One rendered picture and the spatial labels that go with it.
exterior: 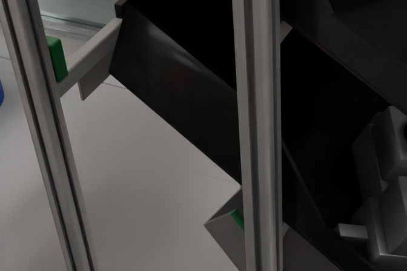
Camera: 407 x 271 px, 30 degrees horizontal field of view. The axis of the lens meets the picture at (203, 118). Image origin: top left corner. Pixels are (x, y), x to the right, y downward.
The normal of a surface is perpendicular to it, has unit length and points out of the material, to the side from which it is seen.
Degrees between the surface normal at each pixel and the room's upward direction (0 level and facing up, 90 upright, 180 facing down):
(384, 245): 25
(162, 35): 90
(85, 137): 0
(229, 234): 90
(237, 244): 90
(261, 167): 90
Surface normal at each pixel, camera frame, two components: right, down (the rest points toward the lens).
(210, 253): -0.07, -0.79
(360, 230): 0.27, -0.58
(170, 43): -0.60, 0.52
